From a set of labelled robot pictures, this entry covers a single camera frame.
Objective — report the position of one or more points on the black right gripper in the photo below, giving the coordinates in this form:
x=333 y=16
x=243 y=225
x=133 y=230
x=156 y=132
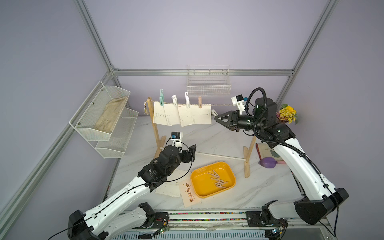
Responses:
x=234 y=117

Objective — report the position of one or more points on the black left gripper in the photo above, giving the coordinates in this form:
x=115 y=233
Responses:
x=191 y=157

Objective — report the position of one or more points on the grey plastic clothespin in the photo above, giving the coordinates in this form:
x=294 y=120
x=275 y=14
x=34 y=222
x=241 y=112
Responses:
x=214 y=113

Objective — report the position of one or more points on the white postcard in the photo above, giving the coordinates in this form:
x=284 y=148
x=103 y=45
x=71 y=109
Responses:
x=179 y=174
x=201 y=116
x=169 y=189
x=185 y=114
x=159 y=114
x=172 y=114

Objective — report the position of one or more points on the pink wooden clothespin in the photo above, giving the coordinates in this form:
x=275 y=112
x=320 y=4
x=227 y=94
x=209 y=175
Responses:
x=200 y=102

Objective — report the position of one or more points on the white hooked clothespin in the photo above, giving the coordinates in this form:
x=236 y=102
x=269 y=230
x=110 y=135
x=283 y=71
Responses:
x=187 y=99

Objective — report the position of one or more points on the pink lettered postcard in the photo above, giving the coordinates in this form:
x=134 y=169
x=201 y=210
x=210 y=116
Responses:
x=188 y=194

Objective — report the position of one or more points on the white plastic clothespin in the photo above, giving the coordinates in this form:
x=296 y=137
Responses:
x=175 y=101

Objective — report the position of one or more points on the green plastic clothespin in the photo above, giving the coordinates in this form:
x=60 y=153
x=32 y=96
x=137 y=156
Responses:
x=161 y=98

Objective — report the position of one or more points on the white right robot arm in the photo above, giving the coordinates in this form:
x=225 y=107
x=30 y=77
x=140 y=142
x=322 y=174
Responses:
x=260 y=117

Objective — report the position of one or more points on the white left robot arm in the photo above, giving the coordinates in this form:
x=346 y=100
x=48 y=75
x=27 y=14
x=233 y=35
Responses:
x=108 y=219

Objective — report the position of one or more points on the wooden clothesline rack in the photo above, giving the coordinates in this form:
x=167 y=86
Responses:
x=214 y=143

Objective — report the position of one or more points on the yellow plastic tray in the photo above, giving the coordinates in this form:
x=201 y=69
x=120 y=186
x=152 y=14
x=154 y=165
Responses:
x=203 y=185

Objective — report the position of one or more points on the beige work gloves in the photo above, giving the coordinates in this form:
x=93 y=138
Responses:
x=265 y=151

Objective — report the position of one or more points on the purple pink toy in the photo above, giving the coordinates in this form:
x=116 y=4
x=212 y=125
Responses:
x=270 y=162

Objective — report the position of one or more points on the white mesh lower shelf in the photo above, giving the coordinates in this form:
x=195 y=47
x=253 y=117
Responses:
x=121 y=135

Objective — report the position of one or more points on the white mesh shelf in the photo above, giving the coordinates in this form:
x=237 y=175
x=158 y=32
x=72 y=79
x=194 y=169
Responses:
x=86 y=117
x=121 y=135

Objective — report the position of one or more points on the beige cloth in shelf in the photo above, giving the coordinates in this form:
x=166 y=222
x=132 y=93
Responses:
x=107 y=121

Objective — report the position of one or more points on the white mesh upper shelf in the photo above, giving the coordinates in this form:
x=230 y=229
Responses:
x=86 y=117

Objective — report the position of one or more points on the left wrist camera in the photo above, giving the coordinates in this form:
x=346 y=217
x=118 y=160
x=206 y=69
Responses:
x=176 y=139

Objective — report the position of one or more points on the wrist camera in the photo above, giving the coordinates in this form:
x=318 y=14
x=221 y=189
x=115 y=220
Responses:
x=240 y=102
x=176 y=139

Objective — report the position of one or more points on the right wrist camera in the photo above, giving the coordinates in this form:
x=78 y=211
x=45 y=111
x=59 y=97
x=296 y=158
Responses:
x=240 y=102

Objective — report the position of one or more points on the white wire wall basket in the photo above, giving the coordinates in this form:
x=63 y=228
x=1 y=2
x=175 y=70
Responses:
x=208 y=80

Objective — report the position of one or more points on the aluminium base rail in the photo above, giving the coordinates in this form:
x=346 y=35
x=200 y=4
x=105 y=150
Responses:
x=227 y=225

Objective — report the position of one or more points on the aluminium cage frame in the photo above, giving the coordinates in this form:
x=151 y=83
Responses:
x=20 y=200

